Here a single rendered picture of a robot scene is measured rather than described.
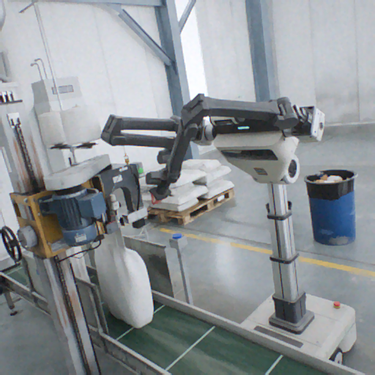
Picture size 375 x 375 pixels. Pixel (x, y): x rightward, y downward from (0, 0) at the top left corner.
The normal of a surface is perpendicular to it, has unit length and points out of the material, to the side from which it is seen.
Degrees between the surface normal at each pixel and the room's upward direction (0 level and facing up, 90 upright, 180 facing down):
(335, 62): 90
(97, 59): 90
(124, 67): 90
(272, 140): 40
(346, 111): 90
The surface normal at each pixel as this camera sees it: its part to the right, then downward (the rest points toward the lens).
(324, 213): -0.63, 0.35
